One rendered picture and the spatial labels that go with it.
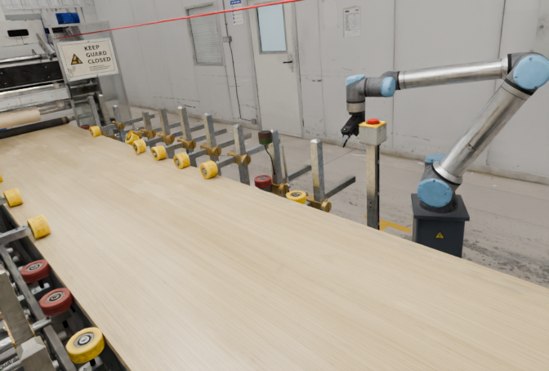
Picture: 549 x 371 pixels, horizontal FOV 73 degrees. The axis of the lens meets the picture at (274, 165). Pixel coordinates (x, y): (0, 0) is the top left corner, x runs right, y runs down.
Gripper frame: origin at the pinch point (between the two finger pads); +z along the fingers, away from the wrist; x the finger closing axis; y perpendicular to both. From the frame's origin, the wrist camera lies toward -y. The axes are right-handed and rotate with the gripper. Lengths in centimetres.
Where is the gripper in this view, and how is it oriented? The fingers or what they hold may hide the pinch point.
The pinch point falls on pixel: (354, 150)
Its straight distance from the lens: 189.8
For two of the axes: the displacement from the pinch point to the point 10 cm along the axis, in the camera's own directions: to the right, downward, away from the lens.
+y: 7.2, -3.2, 6.2
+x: -6.9, -1.9, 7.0
